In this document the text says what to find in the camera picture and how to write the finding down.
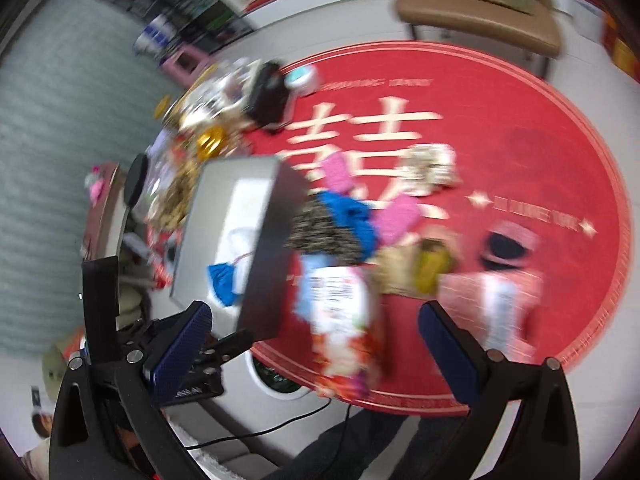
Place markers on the pink knit hat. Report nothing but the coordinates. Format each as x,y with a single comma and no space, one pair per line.
507,250

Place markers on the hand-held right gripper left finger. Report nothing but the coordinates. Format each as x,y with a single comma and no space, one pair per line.
182,347

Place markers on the beige yellow-green cloth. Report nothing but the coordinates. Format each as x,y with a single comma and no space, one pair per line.
420,262

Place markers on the small blue cloth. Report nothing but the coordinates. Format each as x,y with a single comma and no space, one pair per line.
222,282

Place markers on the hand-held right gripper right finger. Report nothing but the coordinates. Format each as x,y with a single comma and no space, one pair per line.
445,350

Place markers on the beige floral cloth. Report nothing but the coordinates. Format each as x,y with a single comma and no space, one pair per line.
430,167

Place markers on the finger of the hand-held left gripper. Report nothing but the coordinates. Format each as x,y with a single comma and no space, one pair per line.
205,380
235,341

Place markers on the gold shiny ornament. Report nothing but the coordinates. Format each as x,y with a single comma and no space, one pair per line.
210,142

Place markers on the pink plush toy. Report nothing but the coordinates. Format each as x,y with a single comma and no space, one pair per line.
96,187

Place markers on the pink white striped cloth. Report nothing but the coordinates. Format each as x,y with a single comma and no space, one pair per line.
492,305

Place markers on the white blue round container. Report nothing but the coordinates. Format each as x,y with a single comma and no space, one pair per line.
301,79

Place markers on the leopard print cloth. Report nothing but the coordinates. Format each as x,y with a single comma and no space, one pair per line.
327,232

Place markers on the pink stool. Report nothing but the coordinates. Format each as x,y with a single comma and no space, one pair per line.
185,62

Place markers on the pink knit sock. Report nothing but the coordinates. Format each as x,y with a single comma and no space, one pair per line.
340,172
397,215

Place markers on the white robot vacuum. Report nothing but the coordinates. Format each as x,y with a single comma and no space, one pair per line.
272,377

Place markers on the printed red white bag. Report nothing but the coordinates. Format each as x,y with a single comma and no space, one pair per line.
340,320

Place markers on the grey storage box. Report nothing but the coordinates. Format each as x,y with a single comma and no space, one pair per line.
225,220

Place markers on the brown chair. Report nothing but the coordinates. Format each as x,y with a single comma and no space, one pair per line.
480,15

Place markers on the black bag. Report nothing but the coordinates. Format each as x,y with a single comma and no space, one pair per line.
270,95

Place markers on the blue knit cloth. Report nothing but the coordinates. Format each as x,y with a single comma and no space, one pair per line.
352,215

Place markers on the pale green cloth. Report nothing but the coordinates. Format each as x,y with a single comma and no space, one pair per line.
131,302

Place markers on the red round rug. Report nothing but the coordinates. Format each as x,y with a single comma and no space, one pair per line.
500,135

